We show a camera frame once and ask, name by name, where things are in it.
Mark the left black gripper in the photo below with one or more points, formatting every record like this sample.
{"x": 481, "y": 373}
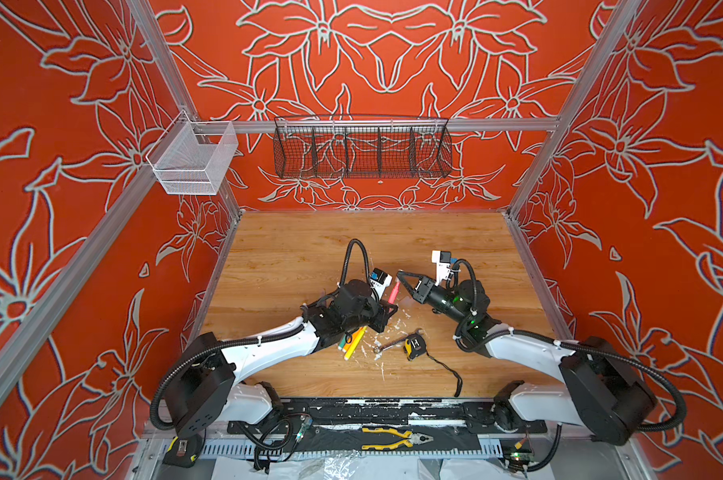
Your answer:
{"x": 381, "y": 314}

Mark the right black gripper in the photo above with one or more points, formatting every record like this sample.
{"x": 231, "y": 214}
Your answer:
{"x": 419, "y": 293}

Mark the pink marker pen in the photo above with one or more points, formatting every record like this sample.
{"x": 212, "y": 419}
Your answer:
{"x": 394, "y": 292}

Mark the yellow marker pen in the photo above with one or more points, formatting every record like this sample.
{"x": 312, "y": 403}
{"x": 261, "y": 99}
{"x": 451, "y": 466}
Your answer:
{"x": 355, "y": 343}

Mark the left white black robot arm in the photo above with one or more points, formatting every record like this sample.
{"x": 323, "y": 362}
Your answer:
{"x": 209, "y": 380}

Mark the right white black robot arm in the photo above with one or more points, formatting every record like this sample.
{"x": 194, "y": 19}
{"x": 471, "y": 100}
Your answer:
{"x": 594, "y": 387}

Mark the orange marker pen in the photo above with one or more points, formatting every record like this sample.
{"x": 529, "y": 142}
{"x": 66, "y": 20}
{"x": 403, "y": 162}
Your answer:
{"x": 352, "y": 339}

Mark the silver wrench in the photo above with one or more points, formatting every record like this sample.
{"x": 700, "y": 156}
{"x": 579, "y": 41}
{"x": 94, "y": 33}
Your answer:
{"x": 379, "y": 349}

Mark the yellow black tape measure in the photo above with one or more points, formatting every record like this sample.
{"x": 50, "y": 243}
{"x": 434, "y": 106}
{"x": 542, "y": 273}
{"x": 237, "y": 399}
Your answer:
{"x": 414, "y": 346}

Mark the black tape measure on ledge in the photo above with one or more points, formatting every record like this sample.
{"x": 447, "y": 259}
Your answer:
{"x": 183, "y": 452}

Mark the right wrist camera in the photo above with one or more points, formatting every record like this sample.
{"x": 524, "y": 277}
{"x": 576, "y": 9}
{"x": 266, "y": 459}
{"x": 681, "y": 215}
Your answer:
{"x": 443, "y": 261}

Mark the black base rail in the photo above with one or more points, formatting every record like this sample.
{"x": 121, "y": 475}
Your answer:
{"x": 475, "y": 414}

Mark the yellow handled pliers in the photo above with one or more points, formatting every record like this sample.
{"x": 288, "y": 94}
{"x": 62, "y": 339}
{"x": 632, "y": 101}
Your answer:
{"x": 399, "y": 439}

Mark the black wire basket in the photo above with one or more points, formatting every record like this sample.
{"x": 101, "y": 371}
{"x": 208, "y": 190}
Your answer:
{"x": 343, "y": 147}

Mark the white wire basket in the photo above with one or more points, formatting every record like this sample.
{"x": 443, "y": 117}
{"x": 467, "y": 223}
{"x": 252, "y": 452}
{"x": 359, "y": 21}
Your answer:
{"x": 193, "y": 157}

